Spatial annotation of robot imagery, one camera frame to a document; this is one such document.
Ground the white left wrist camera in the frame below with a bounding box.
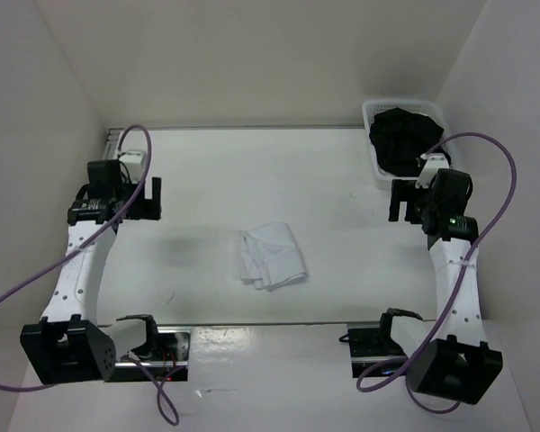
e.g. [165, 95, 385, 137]
[117, 149, 147, 184]

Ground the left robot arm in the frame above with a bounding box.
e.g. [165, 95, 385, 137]
[20, 150, 161, 385]

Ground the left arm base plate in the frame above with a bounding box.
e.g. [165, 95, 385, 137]
[109, 326, 192, 383]

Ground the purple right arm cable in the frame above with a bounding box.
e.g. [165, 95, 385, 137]
[355, 131, 519, 413]

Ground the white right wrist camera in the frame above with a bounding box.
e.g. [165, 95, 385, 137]
[415, 153, 450, 189]

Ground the black skirt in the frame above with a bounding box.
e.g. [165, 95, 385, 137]
[369, 108, 445, 177]

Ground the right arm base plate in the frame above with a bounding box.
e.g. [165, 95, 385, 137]
[338, 324, 405, 379]

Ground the white plastic laundry basket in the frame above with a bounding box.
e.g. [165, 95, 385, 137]
[361, 96, 464, 190]

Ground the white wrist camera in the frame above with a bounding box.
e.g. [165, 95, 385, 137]
[415, 153, 450, 189]
[117, 149, 147, 184]

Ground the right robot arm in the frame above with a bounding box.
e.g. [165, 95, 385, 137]
[375, 168, 503, 405]

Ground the white skirt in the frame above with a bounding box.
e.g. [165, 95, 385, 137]
[238, 222, 308, 292]

